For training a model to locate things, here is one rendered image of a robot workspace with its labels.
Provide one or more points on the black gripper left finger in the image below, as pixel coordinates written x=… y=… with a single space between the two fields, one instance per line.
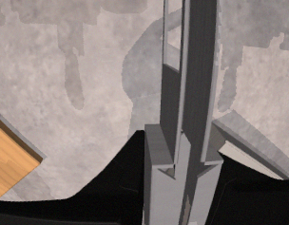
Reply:
x=114 y=197

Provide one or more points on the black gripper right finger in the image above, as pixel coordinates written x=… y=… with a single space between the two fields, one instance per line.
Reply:
x=245 y=196

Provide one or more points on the light wooden board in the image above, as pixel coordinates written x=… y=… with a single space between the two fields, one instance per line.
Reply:
x=16 y=159

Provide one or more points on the grey rectangular tray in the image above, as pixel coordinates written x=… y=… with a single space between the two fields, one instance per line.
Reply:
x=233 y=148

